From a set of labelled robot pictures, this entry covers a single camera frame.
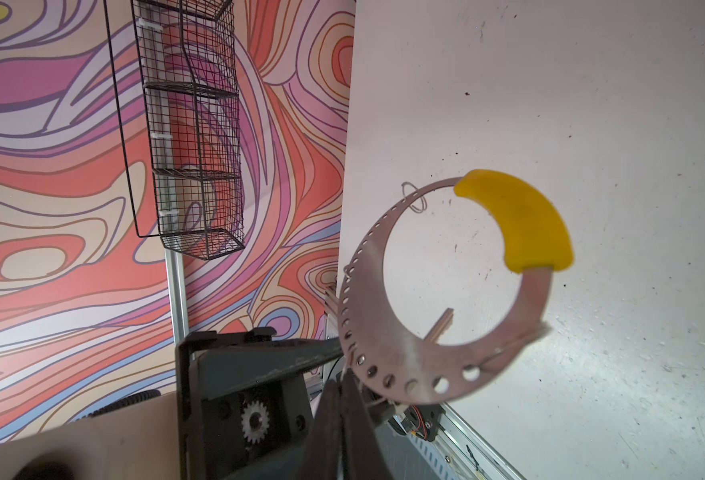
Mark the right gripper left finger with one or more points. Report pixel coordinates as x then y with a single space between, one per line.
321 457

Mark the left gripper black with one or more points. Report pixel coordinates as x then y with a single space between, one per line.
243 405

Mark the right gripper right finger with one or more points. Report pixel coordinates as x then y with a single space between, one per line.
361 456

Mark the metal keyring disc yellow handle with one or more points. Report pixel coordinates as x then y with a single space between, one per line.
446 288

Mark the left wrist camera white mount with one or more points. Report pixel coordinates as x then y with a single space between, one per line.
139 441

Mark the black wire basket left wall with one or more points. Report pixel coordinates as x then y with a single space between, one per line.
191 105

